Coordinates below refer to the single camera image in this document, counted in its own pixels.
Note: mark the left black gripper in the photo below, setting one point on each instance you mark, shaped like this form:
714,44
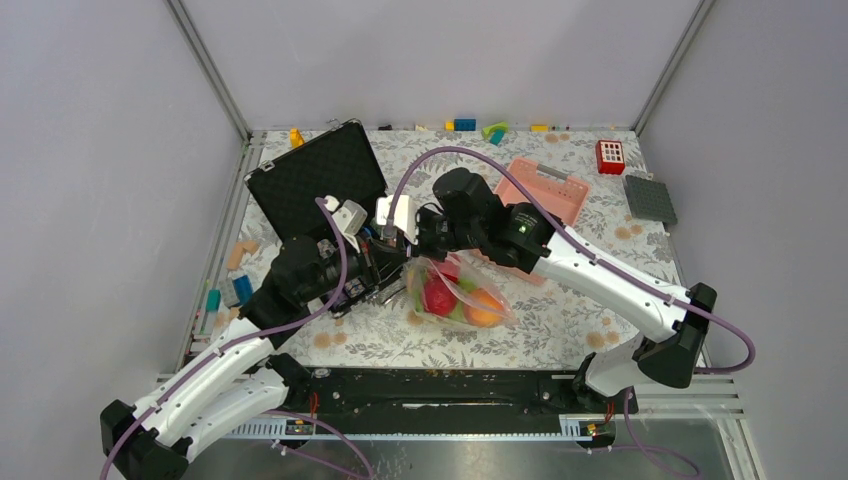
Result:
378,260

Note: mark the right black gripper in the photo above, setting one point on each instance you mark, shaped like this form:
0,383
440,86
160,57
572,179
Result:
422,216

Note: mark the green bumpy toy fruit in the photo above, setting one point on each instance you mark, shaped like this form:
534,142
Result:
467,285

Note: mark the clear zip top bag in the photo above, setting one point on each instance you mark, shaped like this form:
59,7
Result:
417,272

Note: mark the red toy apple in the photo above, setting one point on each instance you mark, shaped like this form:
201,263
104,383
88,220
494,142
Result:
437,298

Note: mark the orange toy peach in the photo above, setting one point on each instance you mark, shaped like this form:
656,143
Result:
484,311

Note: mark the red toy pepper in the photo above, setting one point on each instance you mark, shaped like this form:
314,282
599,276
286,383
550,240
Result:
448,269

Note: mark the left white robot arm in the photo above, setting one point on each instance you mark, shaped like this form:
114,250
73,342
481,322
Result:
241,374

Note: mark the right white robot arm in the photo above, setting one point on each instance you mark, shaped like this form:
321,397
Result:
671,325

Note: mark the tan toy piece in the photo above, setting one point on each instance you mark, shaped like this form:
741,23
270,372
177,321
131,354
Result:
239,251

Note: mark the floral tablecloth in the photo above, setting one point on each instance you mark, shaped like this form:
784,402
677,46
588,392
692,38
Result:
556,326

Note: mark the blue toy brick left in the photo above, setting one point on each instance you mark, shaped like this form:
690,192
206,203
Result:
243,288

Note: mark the blue toy brick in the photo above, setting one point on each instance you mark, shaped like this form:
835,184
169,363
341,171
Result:
243,288
464,124

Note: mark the green teal toy block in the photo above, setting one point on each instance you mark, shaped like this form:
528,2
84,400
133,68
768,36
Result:
495,133

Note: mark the pink plastic basket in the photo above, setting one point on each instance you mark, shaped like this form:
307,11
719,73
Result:
561,195

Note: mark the teal toy brick left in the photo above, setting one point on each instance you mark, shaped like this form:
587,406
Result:
213,300

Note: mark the black poker chip case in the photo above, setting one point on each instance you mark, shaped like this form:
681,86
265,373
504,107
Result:
290,192

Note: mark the yellow toy brick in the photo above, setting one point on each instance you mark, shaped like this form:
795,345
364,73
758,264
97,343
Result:
296,138

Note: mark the red toy window block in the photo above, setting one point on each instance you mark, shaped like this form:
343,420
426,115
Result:
610,158

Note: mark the grey building baseplate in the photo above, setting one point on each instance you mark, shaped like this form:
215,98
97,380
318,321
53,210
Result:
649,200

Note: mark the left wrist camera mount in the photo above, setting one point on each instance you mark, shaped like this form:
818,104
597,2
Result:
349,217

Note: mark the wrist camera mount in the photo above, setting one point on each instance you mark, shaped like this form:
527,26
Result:
349,217
397,217

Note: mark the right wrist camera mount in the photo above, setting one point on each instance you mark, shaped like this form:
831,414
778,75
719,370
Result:
397,217

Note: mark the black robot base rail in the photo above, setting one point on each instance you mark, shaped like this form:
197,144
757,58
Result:
375,401

